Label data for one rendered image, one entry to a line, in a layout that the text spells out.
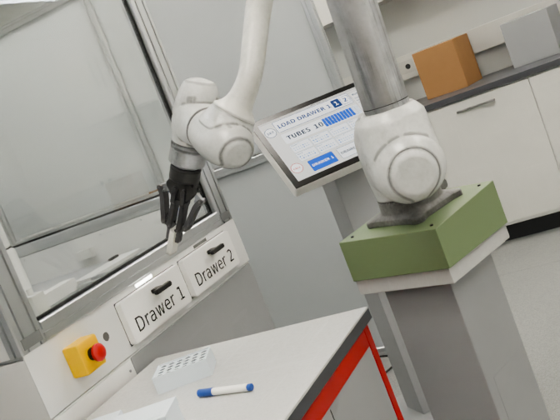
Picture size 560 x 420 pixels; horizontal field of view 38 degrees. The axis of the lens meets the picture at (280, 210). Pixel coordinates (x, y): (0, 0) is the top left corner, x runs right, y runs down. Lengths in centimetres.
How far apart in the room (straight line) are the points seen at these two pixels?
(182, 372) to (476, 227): 75
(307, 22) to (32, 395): 215
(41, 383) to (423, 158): 92
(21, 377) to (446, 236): 96
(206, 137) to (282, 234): 198
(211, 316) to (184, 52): 167
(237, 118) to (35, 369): 67
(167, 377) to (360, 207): 122
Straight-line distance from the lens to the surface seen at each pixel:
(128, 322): 201
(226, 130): 172
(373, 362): 177
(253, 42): 180
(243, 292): 252
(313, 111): 277
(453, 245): 186
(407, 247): 187
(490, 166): 469
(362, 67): 171
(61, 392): 183
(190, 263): 228
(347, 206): 274
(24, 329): 179
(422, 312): 200
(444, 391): 208
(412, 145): 166
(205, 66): 367
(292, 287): 376
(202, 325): 229
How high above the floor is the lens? 125
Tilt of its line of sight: 7 degrees down
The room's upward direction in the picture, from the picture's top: 21 degrees counter-clockwise
